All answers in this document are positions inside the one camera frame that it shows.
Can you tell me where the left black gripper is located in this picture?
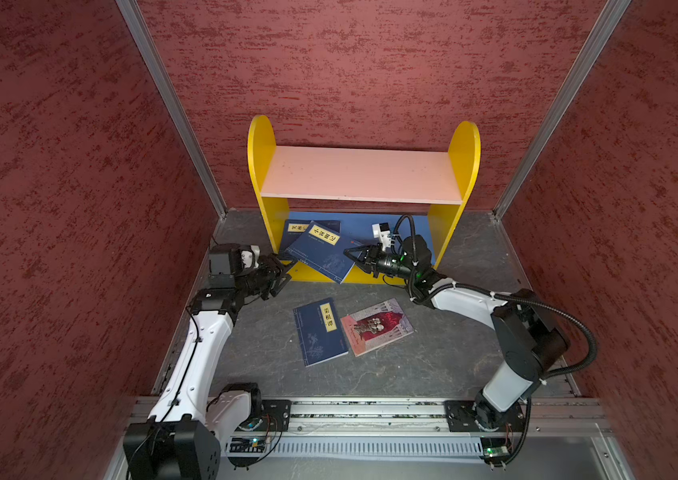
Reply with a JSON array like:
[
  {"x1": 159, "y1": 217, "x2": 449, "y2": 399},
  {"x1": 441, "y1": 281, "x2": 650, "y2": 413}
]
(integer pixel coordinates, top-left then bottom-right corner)
[{"x1": 236, "y1": 251, "x2": 298, "y2": 299}]

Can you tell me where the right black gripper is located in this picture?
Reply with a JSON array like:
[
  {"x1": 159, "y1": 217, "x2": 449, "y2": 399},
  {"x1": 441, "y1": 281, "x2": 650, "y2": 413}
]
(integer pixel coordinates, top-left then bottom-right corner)
[{"x1": 345, "y1": 242, "x2": 417, "y2": 280}]

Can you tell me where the blue book yellow label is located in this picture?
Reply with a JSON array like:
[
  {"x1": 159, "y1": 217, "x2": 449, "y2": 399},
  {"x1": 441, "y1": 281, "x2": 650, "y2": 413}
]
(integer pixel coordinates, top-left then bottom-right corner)
[
  {"x1": 278, "y1": 219, "x2": 341, "y2": 261},
  {"x1": 286, "y1": 221, "x2": 363, "y2": 284}
]

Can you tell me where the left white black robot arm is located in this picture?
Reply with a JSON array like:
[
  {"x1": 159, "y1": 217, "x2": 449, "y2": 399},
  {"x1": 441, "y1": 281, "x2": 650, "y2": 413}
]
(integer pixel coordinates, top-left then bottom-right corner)
[{"x1": 123, "y1": 244, "x2": 293, "y2": 479}]

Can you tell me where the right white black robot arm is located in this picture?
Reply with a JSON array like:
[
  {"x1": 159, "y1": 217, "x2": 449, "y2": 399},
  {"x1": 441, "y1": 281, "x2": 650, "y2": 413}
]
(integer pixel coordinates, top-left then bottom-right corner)
[{"x1": 344, "y1": 235, "x2": 570, "y2": 431}]

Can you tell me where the yellow pink blue bookshelf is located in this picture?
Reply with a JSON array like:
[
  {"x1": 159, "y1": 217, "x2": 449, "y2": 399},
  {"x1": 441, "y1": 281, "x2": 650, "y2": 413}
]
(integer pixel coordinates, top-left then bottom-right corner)
[{"x1": 247, "y1": 115, "x2": 481, "y2": 267}]

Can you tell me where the red pink picture book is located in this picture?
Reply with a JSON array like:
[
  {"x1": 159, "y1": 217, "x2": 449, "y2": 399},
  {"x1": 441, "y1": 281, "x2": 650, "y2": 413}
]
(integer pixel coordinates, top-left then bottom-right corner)
[{"x1": 341, "y1": 299, "x2": 415, "y2": 357}]

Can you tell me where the left controller board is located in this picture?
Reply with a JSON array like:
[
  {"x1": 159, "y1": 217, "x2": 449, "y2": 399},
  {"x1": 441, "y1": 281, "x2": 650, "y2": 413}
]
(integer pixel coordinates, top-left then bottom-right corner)
[{"x1": 227, "y1": 437, "x2": 268, "y2": 456}]

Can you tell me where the controller board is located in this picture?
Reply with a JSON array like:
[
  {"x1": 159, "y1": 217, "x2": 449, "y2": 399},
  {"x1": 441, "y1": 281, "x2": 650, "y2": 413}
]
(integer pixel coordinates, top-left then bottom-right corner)
[
  {"x1": 480, "y1": 437, "x2": 512, "y2": 465},
  {"x1": 227, "y1": 437, "x2": 268, "y2": 456}
]

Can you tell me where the right controller board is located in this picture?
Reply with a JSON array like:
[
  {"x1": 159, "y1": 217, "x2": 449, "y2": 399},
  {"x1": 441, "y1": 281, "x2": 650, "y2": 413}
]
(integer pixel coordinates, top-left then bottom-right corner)
[{"x1": 480, "y1": 437, "x2": 512, "y2": 465}]

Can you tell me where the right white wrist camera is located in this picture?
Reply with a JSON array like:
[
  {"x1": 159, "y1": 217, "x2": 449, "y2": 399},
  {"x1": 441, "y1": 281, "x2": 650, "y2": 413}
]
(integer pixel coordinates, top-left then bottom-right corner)
[{"x1": 372, "y1": 222, "x2": 393, "y2": 250}]

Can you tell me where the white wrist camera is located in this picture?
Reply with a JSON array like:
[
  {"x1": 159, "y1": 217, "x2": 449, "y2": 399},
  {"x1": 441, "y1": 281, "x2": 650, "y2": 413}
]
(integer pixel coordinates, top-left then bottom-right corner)
[
  {"x1": 372, "y1": 222, "x2": 393, "y2": 250},
  {"x1": 239, "y1": 245, "x2": 261, "y2": 272}
]

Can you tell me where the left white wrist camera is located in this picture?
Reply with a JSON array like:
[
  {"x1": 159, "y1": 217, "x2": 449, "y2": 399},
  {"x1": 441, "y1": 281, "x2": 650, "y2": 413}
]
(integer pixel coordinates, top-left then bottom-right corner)
[{"x1": 239, "y1": 245, "x2": 261, "y2": 272}]

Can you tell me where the left corner aluminium post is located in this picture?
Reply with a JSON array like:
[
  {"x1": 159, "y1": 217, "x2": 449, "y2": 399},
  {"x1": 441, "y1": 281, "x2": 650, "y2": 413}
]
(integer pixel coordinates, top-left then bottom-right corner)
[{"x1": 116, "y1": 0, "x2": 228, "y2": 220}]

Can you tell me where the corner aluminium post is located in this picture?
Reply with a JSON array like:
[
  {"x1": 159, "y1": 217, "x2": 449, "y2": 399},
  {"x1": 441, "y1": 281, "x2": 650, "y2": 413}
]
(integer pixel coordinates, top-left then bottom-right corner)
[
  {"x1": 493, "y1": 0, "x2": 631, "y2": 223},
  {"x1": 116, "y1": 0, "x2": 228, "y2": 220}
]

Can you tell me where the right corner aluminium post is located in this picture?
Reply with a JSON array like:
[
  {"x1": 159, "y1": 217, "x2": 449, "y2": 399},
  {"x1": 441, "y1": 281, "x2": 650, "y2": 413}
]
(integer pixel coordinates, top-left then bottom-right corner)
[{"x1": 493, "y1": 0, "x2": 631, "y2": 223}]

